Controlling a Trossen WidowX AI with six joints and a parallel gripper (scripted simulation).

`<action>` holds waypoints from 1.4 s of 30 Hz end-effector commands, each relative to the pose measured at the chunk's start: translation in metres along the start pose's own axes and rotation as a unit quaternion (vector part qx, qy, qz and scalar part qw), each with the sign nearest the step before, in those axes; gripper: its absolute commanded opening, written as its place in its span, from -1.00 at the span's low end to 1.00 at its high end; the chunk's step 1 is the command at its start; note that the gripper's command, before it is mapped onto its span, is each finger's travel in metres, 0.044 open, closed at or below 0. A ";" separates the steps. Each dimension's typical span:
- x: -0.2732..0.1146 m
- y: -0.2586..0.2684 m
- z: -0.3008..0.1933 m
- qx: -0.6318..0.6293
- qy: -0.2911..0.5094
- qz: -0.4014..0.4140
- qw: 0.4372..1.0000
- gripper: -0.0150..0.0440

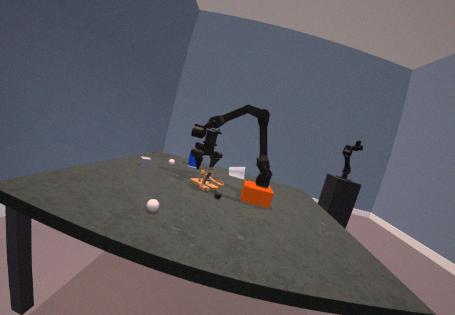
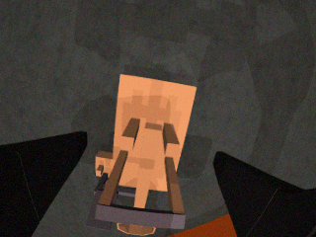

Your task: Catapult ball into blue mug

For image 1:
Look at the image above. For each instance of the white plastic cup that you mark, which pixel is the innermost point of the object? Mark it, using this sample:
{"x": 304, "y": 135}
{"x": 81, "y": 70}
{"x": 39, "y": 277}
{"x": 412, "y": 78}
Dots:
{"x": 238, "y": 172}

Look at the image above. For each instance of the blue cup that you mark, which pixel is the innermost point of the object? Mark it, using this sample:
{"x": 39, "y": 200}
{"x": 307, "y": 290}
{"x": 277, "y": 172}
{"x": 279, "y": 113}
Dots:
{"x": 191, "y": 161}

